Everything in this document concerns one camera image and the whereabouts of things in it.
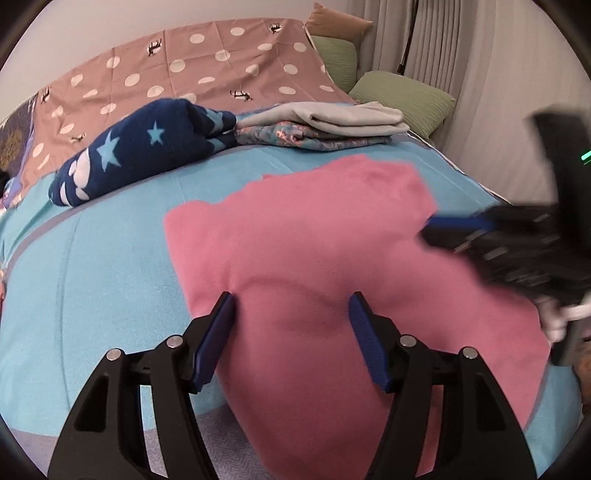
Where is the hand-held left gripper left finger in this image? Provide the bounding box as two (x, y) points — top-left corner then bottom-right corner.
(46, 291), (237, 480)

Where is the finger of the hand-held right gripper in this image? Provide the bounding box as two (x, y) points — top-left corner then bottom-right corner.
(418, 213), (498, 248)

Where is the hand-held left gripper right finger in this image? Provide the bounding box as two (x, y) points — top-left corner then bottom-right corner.
(348, 291), (539, 480)

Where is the pink sweatshirt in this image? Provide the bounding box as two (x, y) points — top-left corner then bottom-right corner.
(164, 154), (553, 480)

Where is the person's right hand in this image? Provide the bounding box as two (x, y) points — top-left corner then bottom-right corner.
(538, 294), (591, 345)

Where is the light blue blanket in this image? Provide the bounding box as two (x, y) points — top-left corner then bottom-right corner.
(0, 104), (583, 480)

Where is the large green pillow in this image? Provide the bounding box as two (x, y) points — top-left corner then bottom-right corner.
(349, 70), (457, 140)

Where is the folded cream garment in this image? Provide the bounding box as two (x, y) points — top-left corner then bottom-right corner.
(238, 100), (410, 138)

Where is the grey curtain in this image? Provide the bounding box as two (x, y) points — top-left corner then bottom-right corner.
(358, 0), (570, 209)

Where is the folded floral garment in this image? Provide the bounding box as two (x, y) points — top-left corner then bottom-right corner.
(235, 121), (408, 152)

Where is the black floor lamp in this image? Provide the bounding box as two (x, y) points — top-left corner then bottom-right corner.
(399, 0), (424, 77)

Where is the small green pillow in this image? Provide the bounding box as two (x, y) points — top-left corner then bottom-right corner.
(311, 36), (359, 92)

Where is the navy star fleece blanket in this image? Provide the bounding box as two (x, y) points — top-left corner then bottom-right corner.
(48, 98), (239, 208)

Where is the beige pillow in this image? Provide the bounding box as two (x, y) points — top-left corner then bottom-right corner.
(305, 2), (374, 45)

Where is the pink polka dot bedsheet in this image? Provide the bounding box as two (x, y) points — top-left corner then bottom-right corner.
(21, 17), (362, 195)

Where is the dark blue printed blanket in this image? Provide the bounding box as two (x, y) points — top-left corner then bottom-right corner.
(0, 92), (38, 186)

